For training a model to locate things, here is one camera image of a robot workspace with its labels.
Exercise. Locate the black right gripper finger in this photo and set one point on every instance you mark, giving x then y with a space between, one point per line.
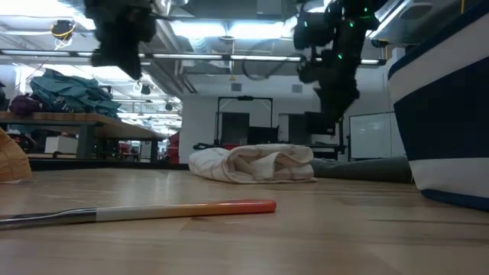
332 109

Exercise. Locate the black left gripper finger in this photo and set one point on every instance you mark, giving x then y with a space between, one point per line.
131 65

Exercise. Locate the grey waffle towel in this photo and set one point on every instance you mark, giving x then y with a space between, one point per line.
363 170

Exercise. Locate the white checked towel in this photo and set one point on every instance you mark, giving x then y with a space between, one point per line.
252 164

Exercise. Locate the mustard yellow towel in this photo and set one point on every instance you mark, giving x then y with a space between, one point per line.
11 160

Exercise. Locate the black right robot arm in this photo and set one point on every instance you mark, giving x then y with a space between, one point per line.
344 15

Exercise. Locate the black monitor on stand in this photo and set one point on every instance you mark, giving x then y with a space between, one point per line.
313 130

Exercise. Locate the whiteboard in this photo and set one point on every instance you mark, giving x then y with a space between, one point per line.
376 135

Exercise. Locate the pile of teal clothes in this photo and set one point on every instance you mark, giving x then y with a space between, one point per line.
68 91

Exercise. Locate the wooden workbench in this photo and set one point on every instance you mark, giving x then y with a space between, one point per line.
95 124

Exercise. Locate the black framed robot station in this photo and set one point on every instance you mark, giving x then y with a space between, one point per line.
244 98

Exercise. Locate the ceiling light strip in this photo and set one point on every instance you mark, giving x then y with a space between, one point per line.
229 57

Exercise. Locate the navy blue fabric basket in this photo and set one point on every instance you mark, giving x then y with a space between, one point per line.
443 126

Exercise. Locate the maroon bag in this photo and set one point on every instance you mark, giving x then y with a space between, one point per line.
23 106

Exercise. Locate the black metal table frame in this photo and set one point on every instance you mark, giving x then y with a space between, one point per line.
107 164

